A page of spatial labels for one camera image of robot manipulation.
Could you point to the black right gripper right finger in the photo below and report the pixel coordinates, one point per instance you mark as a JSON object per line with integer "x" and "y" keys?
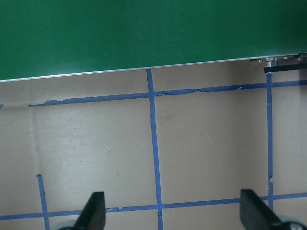
{"x": 255, "y": 214}

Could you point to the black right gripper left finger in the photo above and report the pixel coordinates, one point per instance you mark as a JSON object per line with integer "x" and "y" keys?
{"x": 93, "y": 215}

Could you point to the green conveyor belt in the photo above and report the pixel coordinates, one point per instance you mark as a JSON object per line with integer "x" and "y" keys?
{"x": 58, "y": 37}

